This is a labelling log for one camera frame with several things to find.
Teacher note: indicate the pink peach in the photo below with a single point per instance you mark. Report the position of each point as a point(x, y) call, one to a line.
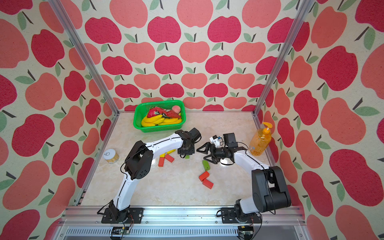
point(176, 109)

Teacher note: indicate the red block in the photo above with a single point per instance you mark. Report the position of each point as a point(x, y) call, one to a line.
point(207, 183)
point(161, 161)
point(169, 158)
point(204, 176)

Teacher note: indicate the right aluminium post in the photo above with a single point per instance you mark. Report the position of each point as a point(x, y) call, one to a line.
point(287, 46)

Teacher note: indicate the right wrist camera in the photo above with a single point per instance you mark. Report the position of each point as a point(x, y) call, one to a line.
point(228, 140)

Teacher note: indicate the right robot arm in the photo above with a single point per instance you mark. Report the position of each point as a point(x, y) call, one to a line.
point(269, 188)

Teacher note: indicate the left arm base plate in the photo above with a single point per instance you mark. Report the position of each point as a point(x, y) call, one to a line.
point(126, 216)

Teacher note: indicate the green plastic basket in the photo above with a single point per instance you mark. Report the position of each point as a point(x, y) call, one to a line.
point(142, 110)

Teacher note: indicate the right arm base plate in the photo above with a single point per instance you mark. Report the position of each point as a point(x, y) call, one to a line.
point(234, 216)

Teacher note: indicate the aluminium post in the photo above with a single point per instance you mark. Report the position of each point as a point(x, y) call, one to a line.
point(287, 46)
point(68, 26)

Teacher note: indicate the small tin can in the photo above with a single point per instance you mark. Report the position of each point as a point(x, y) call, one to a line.
point(111, 156)

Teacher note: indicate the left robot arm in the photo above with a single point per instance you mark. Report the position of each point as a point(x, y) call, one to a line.
point(138, 164)

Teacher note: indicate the red snack bag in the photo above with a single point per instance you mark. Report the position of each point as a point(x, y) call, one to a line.
point(168, 114)

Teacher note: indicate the orange soap dispenser bottle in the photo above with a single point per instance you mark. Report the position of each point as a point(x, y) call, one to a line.
point(261, 139)

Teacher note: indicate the left aluminium post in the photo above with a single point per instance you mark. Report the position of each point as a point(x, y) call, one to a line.
point(68, 26)

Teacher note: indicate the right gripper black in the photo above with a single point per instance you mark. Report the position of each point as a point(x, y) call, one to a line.
point(208, 146)

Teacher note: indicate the aluminium front rail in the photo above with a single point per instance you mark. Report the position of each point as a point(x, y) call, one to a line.
point(181, 223)

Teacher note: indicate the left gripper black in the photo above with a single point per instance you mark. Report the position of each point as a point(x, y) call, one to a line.
point(181, 152)

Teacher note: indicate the yellow banana bunch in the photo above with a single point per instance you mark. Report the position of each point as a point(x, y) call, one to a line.
point(159, 121)

